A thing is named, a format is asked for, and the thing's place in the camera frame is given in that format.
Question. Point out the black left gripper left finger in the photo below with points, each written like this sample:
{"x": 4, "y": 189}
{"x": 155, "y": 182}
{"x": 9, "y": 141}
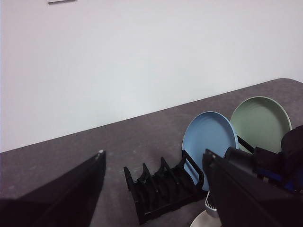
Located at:
{"x": 59, "y": 201}

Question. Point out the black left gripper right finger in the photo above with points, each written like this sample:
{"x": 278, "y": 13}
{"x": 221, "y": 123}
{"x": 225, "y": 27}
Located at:
{"x": 248, "y": 201}

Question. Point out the pale yellow round plate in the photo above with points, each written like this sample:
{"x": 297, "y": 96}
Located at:
{"x": 201, "y": 221}

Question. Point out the green round plate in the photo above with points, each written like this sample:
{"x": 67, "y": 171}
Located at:
{"x": 258, "y": 123}

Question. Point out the blue round plate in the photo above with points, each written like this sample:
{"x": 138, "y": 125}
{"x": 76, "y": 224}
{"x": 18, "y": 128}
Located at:
{"x": 208, "y": 132}

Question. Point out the black plate rack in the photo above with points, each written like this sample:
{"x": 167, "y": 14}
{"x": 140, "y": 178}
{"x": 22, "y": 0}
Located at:
{"x": 161, "y": 196}

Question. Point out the white wall socket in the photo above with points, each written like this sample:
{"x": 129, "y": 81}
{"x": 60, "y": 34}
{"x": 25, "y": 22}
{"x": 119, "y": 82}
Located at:
{"x": 62, "y": 1}

